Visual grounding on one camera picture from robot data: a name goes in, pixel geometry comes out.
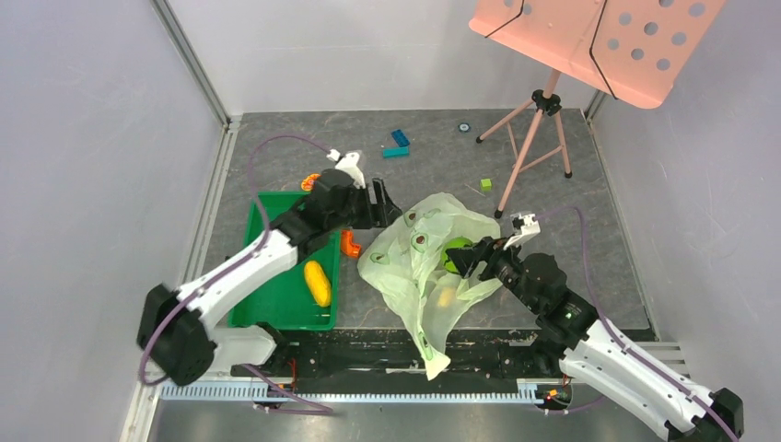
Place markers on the teal rectangular block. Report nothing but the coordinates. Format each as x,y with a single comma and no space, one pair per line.
396,152

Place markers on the pale green plastic bag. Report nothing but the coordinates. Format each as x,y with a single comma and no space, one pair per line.
405,264

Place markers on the orange curved toy piece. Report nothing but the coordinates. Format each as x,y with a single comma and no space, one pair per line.
348,246

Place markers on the white cable duct strip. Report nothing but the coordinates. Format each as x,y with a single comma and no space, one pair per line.
253,389

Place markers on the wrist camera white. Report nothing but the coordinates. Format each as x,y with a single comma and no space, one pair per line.
350,163
525,227

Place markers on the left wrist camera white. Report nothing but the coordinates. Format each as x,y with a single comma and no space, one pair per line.
350,163

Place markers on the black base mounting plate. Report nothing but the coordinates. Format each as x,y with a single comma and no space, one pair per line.
387,361

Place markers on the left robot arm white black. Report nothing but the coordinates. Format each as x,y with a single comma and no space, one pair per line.
179,329

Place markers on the green plastic tray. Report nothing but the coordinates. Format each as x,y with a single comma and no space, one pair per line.
285,301

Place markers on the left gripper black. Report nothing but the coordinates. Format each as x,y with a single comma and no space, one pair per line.
386,211

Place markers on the yellow fake fruit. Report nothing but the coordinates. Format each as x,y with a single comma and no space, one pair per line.
318,284

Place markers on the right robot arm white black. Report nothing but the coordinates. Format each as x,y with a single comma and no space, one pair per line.
588,347

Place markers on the blue lego brick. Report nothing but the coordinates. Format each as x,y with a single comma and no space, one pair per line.
400,138

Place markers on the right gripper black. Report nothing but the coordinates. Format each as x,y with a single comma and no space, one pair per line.
485,258

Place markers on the pink music stand desk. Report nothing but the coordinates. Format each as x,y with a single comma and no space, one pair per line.
632,50

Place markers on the orange yellow round toy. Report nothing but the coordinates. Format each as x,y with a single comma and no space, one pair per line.
307,184

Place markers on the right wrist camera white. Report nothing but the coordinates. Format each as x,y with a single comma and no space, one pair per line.
525,227

